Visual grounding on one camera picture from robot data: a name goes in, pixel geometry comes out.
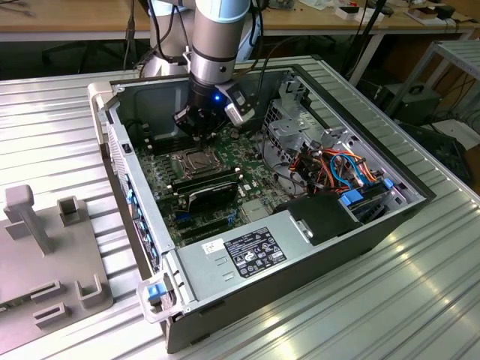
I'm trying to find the black graphics card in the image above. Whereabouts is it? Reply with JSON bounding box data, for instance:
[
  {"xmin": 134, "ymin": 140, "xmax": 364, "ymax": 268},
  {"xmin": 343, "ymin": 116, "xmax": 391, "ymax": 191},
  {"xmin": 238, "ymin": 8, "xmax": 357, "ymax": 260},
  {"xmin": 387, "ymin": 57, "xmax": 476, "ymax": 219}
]
[{"xmin": 186, "ymin": 181, "xmax": 240, "ymax": 215}]

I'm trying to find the brown cardboard box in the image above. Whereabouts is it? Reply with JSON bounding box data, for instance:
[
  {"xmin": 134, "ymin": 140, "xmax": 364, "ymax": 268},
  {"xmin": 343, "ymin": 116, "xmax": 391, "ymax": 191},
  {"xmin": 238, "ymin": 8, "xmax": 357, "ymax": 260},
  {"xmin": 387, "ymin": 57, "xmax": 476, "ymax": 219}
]
[{"xmin": 406, "ymin": 7, "xmax": 440, "ymax": 26}]

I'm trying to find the metal slat shelf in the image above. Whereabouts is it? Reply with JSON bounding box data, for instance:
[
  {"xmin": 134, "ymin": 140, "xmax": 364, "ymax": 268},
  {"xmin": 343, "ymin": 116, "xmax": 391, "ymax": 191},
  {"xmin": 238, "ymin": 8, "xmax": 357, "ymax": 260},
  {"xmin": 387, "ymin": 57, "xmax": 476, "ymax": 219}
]
[{"xmin": 399, "ymin": 39, "xmax": 480, "ymax": 121}]

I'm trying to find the open PC case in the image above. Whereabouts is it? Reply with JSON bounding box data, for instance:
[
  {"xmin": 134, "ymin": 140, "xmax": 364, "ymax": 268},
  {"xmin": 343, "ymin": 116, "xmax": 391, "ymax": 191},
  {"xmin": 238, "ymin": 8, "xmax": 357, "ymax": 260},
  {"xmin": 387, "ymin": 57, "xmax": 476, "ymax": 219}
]
[{"xmin": 86, "ymin": 63, "xmax": 438, "ymax": 356}]

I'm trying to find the blue disk carrier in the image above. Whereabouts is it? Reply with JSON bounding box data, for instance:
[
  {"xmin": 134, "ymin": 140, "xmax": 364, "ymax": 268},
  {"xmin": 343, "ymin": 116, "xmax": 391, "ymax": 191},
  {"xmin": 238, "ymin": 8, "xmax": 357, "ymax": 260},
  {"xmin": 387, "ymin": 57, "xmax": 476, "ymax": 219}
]
[{"xmin": 339, "ymin": 189, "xmax": 367, "ymax": 207}]

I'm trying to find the orange wire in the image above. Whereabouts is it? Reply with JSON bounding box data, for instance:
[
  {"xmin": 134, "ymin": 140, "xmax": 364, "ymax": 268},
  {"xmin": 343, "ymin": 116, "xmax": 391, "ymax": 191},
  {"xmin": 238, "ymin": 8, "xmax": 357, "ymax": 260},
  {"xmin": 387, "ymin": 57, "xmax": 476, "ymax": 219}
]
[{"xmin": 294, "ymin": 148, "xmax": 378, "ymax": 188}]

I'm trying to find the grey parts rack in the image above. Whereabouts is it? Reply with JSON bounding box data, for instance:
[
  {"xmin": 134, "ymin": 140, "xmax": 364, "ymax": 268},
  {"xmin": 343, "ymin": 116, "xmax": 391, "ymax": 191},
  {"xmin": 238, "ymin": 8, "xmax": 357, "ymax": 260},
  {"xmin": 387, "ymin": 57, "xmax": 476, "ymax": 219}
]
[{"xmin": 0, "ymin": 183, "xmax": 116, "ymax": 331}]

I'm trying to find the silver chipset heatsink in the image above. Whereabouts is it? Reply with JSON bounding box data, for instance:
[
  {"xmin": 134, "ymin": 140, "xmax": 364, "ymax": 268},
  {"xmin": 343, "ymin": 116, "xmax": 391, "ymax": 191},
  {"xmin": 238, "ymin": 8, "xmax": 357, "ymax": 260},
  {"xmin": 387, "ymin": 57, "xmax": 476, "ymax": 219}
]
[{"xmin": 241, "ymin": 198, "xmax": 273, "ymax": 222}]

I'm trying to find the green motherboard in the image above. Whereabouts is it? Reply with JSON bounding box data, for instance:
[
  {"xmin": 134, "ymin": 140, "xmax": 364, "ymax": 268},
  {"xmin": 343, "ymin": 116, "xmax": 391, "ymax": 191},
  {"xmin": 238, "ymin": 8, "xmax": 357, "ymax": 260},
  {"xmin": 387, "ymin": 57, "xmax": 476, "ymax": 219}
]
[{"xmin": 133, "ymin": 125, "xmax": 297, "ymax": 248}]

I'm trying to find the wooden desk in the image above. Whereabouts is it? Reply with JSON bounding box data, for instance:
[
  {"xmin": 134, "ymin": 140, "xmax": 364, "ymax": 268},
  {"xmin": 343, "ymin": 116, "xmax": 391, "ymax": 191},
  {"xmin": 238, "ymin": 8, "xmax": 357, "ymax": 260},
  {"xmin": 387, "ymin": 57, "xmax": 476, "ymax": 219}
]
[{"xmin": 0, "ymin": 0, "xmax": 480, "ymax": 42}]

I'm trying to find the silver power supply unit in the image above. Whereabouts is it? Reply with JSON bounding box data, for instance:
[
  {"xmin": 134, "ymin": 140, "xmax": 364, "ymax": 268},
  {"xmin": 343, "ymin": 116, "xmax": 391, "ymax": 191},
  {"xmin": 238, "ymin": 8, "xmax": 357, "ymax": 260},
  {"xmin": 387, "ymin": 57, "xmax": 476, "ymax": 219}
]
[{"xmin": 175, "ymin": 209, "xmax": 314, "ymax": 303}]

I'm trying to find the metal socket cover frame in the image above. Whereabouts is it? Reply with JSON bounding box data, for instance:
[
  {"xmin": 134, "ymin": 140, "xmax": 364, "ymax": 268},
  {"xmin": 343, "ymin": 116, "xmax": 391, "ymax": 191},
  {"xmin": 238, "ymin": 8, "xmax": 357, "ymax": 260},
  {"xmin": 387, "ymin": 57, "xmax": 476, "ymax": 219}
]
[{"xmin": 179, "ymin": 148, "xmax": 221, "ymax": 176}]

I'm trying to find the black RAM slot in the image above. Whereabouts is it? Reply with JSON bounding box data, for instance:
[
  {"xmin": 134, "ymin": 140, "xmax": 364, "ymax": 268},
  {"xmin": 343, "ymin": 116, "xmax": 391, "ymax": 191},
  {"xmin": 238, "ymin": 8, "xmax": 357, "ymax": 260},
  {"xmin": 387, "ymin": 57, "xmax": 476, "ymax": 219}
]
[
  {"xmin": 168, "ymin": 167, "xmax": 241, "ymax": 190},
  {"xmin": 148, "ymin": 134, "xmax": 196, "ymax": 154},
  {"xmin": 144, "ymin": 129, "xmax": 188, "ymax": 146}
]

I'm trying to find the black flat panel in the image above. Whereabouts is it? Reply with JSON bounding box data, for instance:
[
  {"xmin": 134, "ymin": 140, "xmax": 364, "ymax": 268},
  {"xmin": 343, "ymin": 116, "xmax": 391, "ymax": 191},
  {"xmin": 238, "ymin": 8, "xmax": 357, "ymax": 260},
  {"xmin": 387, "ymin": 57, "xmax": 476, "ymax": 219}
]
[{"xmin": 397, "ymin": 121, "xmax": 474, "ymax": 185}]

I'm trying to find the black plastic drive cover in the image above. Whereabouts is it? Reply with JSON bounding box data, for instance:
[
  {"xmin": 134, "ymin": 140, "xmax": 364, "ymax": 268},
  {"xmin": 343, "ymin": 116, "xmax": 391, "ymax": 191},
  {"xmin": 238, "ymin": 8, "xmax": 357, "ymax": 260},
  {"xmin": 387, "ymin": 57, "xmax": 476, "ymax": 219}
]
[{"xmin": 273, "ymin": 193, "xmax": 364, "ymax": 248}]

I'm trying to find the CPU socket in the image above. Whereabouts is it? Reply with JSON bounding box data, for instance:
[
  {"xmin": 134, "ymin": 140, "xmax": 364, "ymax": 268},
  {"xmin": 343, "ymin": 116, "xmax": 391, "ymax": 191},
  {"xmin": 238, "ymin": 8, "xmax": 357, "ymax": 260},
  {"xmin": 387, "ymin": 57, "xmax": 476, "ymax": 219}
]
[{"xmin": 172, "ymin": 145, "xmax": 224, "ymax": 178}]

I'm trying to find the blue wire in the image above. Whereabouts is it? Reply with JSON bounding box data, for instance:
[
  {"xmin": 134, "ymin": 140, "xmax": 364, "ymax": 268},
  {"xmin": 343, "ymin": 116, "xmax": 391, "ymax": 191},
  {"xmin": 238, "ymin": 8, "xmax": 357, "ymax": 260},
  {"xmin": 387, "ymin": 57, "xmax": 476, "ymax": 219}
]
[{"xmin": 329, "ymin": 151, "xmax": 367, "ymax": 192}]

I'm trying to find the white box on desk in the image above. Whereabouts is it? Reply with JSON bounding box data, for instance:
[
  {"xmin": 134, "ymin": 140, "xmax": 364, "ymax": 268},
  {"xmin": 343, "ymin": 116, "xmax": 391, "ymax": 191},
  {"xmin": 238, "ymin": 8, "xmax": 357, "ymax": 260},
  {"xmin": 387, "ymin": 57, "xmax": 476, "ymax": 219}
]
[{"xmin": 334, "ymin": 3, "xmax": 386, "ymax": 22}]

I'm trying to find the silver metal drive cage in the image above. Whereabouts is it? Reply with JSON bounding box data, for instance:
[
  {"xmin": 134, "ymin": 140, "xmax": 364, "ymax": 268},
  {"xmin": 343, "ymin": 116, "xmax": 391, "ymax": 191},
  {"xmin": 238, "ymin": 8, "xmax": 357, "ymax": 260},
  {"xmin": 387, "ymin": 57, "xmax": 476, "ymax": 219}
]
[{"xmin": 262, "ymin": 70, "xmax": 361, "ymax": 162}]

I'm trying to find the black equipment box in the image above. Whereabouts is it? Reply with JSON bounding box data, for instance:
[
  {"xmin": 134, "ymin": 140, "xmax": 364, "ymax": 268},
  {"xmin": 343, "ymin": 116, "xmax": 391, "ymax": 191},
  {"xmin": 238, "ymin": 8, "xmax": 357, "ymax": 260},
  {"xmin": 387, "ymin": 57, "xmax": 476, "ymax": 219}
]
[{"xmin": 389, "ymin": 84, "xmax": 442, "ymax": 125}]

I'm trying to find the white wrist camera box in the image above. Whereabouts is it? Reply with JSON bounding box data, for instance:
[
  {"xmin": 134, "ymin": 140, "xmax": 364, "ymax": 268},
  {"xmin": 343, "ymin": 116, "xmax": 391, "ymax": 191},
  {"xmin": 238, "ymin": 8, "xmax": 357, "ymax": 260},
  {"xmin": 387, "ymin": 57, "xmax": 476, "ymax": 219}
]
[{"xmin": 223, "ymin": 84, "xmax": 257, "ymax": 127}]

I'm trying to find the white paper sheet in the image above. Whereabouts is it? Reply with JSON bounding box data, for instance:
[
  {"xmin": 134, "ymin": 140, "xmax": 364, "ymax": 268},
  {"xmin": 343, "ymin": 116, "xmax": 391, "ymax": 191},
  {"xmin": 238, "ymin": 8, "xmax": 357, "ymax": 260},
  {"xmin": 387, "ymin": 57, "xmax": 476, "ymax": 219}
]
[{"xmin": 430, "ymin": 119, "xmax": 480, "ymax": 151}]

